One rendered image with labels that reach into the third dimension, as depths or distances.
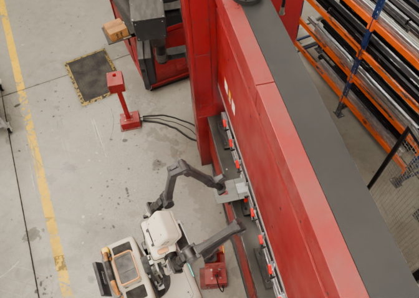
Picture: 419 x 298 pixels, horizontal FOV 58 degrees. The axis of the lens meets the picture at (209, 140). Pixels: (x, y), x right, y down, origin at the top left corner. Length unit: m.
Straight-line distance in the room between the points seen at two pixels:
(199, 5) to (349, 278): 1.93
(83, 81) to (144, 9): 2.57
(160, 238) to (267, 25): 1.44
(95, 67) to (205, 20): 2.96
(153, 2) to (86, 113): 2.34
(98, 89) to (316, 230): 4.11
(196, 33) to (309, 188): 1.61
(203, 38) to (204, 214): 1.91
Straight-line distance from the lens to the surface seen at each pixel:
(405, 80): 3.89
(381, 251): 1.57
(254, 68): 1.97
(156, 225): 2.54
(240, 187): 3.02
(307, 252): 1.76
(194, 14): 2.73
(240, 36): 2.14
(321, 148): 1.71
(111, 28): 4.26
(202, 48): 2.94
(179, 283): 3.53
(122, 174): 4.37
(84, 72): 5.50
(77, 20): 6.39
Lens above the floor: 3.69
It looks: 56 degrees down
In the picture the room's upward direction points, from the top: 4 degrees counter-clockwise
